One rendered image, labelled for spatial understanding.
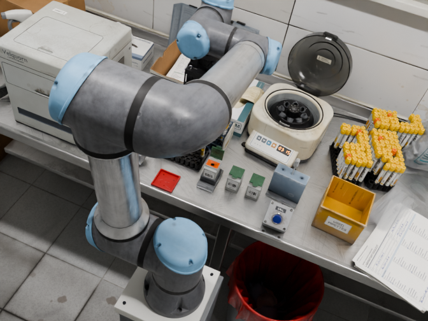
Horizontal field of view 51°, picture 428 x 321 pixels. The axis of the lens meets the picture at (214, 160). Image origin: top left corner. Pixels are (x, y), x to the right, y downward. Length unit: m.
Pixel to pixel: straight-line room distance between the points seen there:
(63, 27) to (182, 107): 0.86
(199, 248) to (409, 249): 0.70
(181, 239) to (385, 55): 1.00
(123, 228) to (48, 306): 1.25
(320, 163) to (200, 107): 0.95
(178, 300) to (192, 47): 0.57
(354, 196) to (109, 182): 0.83
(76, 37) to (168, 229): 0.67
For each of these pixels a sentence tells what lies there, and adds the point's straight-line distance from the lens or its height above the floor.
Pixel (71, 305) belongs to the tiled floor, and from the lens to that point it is 2.14.
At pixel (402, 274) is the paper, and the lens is 1.38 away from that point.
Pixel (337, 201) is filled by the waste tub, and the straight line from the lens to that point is 1.44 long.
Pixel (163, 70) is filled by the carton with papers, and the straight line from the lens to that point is 1.64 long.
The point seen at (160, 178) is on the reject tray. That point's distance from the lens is 1.37.
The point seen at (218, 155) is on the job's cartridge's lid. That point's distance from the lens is 1.34.
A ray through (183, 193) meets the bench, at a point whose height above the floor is 0.87.
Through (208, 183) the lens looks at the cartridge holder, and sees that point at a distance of 1.36.
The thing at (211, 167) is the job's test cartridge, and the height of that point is 0.95.
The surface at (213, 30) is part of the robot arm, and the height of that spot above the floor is 1.42.
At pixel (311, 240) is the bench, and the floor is 0.87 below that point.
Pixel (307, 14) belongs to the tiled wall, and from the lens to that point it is 1.62.
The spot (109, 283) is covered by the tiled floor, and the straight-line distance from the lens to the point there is 2.17.
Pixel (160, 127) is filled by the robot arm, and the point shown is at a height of 1.52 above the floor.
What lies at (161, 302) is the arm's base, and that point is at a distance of 1.09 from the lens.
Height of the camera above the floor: 1.94
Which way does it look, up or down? 48 degrees down
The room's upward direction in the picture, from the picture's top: 11 degrees clockwise
